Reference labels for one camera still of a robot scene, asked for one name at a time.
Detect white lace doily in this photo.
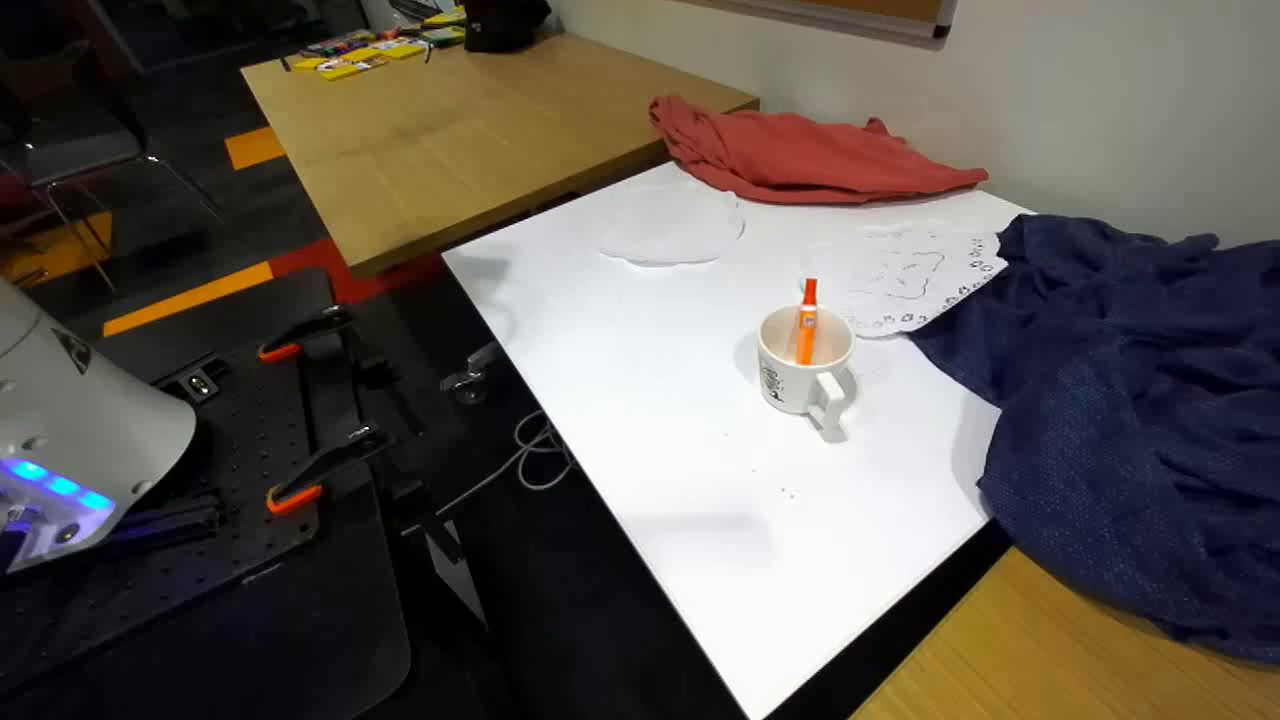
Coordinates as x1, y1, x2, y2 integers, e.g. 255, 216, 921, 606
833, 223, 1003, 337

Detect black object on table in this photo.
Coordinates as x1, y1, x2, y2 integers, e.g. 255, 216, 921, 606
464, 0, 550, 53

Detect white cable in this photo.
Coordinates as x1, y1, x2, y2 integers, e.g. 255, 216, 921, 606
431, 409, 574, 521

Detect dark blue cloth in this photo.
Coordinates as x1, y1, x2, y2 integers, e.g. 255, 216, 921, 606
911, 216, 1280, 666

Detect yellow items on table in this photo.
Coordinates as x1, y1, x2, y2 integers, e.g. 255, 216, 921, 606
279, 12, 468, 80

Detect round white doily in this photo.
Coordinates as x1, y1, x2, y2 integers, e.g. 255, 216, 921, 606
581, 189, 745, 267

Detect orange marker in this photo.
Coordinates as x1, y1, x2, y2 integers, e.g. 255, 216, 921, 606
794, 275, 815, 366

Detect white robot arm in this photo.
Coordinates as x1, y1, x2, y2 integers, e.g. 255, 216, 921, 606
0, 281, 195, 578

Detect red cloth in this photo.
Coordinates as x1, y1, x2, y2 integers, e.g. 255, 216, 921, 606
648, 95, 989, 204

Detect light wooden side table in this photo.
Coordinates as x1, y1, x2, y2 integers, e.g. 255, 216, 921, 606
244, 38, 755, 275

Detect white mug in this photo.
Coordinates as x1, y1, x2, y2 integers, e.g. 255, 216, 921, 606
755, 310, 854, 433

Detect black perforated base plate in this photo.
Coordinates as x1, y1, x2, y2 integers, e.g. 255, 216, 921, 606
0, 271, 411, 720

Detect upper black orange clamp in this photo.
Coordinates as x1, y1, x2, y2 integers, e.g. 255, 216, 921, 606
255, 303, 353, 366

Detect lower black orange clamp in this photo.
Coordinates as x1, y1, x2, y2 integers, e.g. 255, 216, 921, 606
265, 425, 387, 515

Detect black orange clamp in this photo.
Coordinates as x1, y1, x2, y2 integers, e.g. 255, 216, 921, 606
265, 425, 387, 515
255, 303, 353, 366

